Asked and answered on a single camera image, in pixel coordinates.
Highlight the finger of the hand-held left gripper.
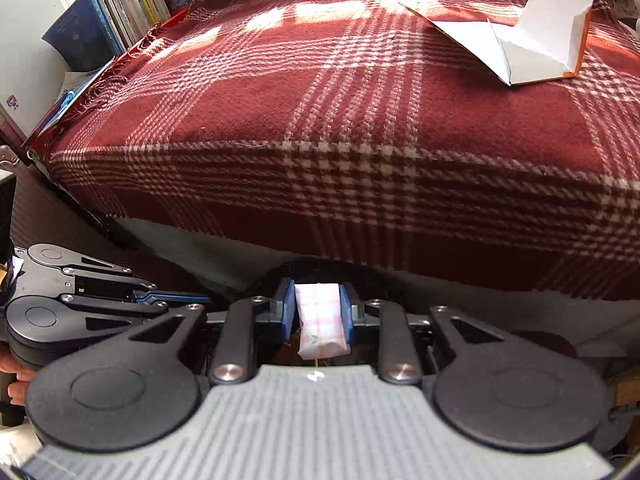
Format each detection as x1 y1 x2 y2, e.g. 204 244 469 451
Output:
60 294 173 349
65 252 212 307

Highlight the pink checked tissue packet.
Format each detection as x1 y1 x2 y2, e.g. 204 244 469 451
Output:
295 282 350 361

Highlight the orange and white cardboard box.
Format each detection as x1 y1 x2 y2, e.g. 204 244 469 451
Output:
397 0 597 87

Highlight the person's left hand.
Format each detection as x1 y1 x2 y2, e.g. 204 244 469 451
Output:
0 352 40 407

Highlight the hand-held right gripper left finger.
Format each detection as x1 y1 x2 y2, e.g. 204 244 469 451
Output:
129 277 297 385

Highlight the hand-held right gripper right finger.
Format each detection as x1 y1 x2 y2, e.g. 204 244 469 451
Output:
340 282 508 386

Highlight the blue folder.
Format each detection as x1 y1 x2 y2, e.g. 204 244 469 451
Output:
35 57 117 133

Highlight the black trash bag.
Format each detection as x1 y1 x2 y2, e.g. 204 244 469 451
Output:
240 258 418 311

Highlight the red plaid blanket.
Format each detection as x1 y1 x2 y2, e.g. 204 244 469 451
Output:
25 0 640 301

